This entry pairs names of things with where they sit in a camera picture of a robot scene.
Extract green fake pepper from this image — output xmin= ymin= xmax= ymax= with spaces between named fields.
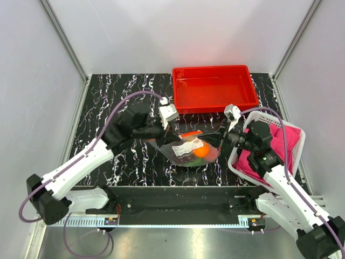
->
xmin=188 ymin=158 xmax=208 ymax=167

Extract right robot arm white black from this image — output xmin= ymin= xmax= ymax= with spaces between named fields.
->
xmin=201 ymin=112 xmax=344 ymax=258

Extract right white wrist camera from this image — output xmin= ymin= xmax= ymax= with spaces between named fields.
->
xmin=224 ymin=104 xmax=241 ymax=131

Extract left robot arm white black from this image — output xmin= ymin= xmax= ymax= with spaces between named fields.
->
xmin=26 ymin=104 xmax=178 ymax=225

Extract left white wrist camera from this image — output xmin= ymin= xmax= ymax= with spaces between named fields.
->
xmin=158 ymin=97 xmax=179 ymax=130

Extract red plastic tray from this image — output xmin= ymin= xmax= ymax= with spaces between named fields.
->
xmin=172 ymin=65 xmax=259 ymax=114

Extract white perforated plastic basket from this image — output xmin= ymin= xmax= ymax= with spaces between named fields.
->
xmin=227 ymin=111 xmax=306 ymax=192

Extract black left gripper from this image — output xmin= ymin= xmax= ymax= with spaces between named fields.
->
xmin=133 ymin=117 xmax=181 ymax=148

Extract orange fake fruit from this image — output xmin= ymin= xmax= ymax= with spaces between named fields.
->
xmin=193 ymin=144 xmax=211 ymax=159

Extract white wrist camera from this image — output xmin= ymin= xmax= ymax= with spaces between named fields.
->
xmin=224 ymin=104 xmax=241 ymax=131
xmin=158 ymin=97 xmax=179 ymax=130

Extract dark purple fake grapes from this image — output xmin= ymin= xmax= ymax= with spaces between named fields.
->
xmin=175 ymin=155 xmax=196 ymax=167

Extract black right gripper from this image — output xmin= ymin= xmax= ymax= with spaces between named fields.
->
xmin=198 ymin=117 xmax=257 ymax=152

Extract pink cloth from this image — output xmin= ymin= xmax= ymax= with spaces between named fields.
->
xmin=233 ymin=124 xmax=301 ymax=187

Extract pink fake peach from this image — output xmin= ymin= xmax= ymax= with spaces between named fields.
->
xmin=206 ymin=149 xmax=219 ymax=162

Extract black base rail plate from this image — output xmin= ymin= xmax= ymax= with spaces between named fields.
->
xmin=85 ymin=185 xmax=270 ymax=216

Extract clear zip bag orange seal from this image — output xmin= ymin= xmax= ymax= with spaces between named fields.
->
xmin=158 ymin=130 xmax=218 ymax=166

